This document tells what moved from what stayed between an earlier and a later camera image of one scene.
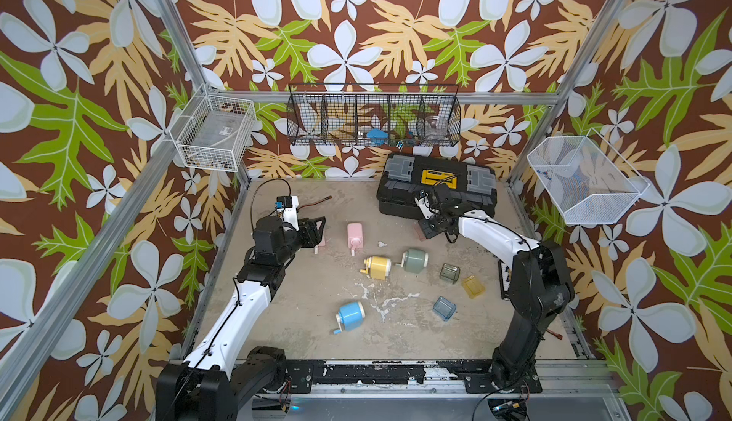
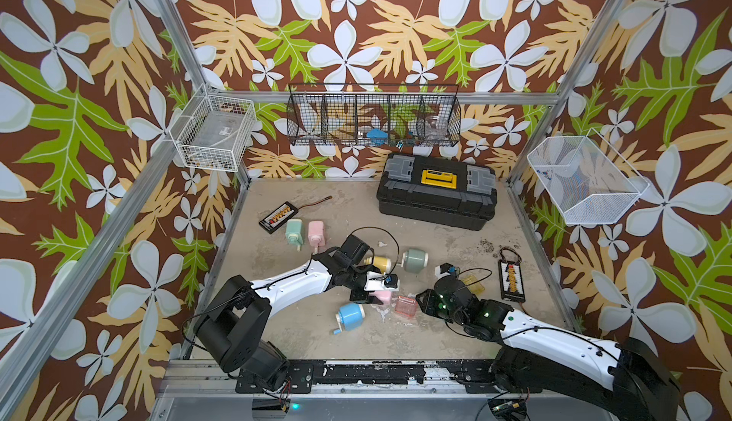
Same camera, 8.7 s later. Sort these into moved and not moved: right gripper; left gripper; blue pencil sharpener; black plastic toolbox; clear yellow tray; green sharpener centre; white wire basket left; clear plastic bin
Moved: left gripper; right gripper
Not moved: black plastic toolbox; blue pencil sharpener; clear yellow tray; clear plastic bin; green sharpener centre; white wire basket left
